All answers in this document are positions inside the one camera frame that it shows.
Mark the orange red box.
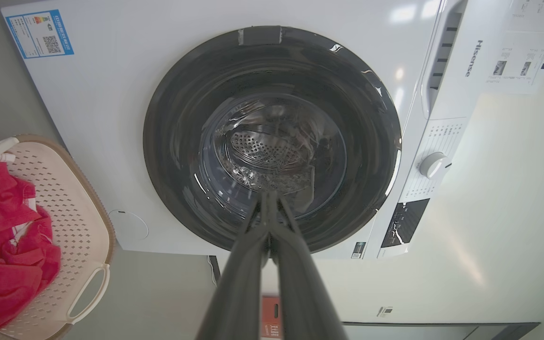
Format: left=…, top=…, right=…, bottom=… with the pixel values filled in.
left=260, top=295, right=282, bottom=340

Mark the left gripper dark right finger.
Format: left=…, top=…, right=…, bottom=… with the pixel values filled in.
left=271, top=193, right=349, bottom=340

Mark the white washer control knob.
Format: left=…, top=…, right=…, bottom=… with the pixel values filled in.
left=418, top=152, right=452, bottom=180

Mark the white printed paper sheet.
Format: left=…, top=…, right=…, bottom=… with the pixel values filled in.
left=484, top=31, right=544, bottom=95

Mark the dark round washing machine door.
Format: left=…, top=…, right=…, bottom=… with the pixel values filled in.
left=142, top=25, right=403, bottom=254

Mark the white front-load washing machine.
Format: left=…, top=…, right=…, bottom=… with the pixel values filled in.
left=0, top=0, right=544, bottom=260

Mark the beige perforated plastic laundry basket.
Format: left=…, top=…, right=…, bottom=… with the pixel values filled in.
left=0, top=135, right=116, bottom=340

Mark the perforated steel washer drum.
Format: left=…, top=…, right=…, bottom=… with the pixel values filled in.
left=225, top=128, right=318, bottom=193

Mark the round white filter cover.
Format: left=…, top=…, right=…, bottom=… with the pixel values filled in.
left=108, top=210, right=150, bottom=242

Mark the black washer display panel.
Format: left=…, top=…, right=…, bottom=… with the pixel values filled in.
left=381, top=198, right=431, bottom=249

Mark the white detergent drawer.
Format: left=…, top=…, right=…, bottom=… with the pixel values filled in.
left=421, top=0, right=469, bottom=119

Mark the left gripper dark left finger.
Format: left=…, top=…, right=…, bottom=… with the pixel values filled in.
left=196, top=191, right=271, bottom=340

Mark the red clothing with white trim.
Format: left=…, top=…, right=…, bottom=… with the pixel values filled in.
left=0, top=161, right=62, bottom=330

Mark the blue energy label sticker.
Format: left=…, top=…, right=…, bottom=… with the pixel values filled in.
left=5, top=9, right=75, bottom=60

